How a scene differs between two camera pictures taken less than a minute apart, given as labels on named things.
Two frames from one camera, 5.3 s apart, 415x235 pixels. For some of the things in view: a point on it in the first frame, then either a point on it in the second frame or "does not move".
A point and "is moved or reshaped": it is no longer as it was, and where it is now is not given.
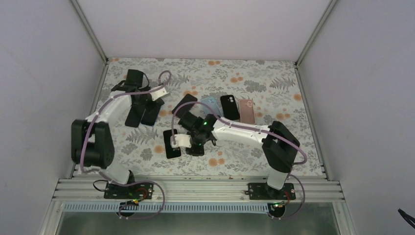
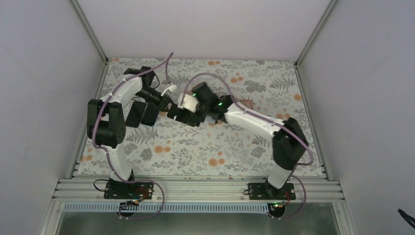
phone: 171,152 is moved or reshaped
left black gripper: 159,102 -> 162,105
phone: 134,116 does not move
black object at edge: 407,217 does not move
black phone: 150,115 does not move
